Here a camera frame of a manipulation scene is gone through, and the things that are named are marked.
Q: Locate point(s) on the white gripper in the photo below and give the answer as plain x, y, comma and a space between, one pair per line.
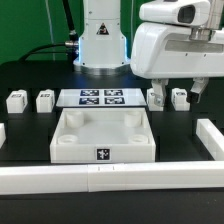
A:
161, 52

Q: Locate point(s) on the white square tabletop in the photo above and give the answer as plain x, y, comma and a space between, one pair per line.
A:
103, 135

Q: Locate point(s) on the white right obstacle bar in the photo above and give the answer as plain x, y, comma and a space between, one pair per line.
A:
211, 137

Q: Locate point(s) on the white obstacle bar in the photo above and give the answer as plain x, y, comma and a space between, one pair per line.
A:
2, 134
211, 137
111, 177

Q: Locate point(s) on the white front obstacle bar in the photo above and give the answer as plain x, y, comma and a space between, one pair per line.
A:
111, 177

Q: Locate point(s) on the white left obstacle bar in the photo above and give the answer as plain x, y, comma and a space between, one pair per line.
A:
2, 134

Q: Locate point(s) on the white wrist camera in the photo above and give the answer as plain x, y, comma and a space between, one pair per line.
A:
181, 12

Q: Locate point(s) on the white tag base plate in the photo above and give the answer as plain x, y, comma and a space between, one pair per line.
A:
100, 97

